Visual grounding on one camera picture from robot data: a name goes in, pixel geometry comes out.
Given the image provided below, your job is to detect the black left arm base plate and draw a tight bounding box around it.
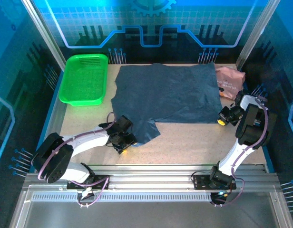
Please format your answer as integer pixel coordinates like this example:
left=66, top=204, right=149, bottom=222
left=67, top=175, right=111, bottom=190

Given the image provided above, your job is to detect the aluminium mounting rail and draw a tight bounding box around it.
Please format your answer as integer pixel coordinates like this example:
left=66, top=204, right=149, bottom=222
left=25, top=163, right=280, bottom=193

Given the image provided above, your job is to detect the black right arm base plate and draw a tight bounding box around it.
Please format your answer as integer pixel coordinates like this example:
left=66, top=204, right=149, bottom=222
left=193, top=174, right=237, bottom=190

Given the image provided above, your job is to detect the blue t-shirt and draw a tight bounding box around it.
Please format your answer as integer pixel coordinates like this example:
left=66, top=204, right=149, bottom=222
left=110, top=62, right=223, bottom=146

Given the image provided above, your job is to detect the aluminium frame post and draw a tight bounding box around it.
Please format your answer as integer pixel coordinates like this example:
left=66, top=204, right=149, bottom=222
left=22, top=0, right=66, bottom=69
left=235, top=0, right=280, bottom=69

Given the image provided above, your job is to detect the pink plastic bag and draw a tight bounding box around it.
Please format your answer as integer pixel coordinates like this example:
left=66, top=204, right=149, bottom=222
left=214, top=66, right=246, bottom=100

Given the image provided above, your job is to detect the slotted grey cable duct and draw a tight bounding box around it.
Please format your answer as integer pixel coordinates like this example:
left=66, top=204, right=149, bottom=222
left=32, top=192, right=218, bottom=202

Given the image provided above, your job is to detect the green plastic basket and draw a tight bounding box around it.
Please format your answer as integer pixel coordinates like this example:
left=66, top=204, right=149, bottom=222
left=59, top=53, right=109, bottom=107

